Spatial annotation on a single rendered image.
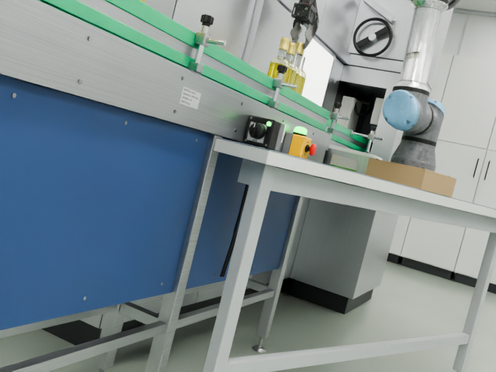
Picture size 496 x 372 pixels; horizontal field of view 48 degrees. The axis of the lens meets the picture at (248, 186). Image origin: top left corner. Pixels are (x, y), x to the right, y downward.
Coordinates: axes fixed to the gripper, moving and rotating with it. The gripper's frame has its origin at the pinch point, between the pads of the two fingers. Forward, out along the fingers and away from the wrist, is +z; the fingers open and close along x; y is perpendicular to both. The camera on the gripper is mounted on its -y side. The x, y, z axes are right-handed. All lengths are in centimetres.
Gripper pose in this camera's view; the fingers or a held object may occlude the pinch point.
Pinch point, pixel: (300, 45)
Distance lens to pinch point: 221.4
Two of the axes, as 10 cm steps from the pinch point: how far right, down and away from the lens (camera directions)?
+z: -2.4, 9.7, 0.6
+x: 8.7, 2.4, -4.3
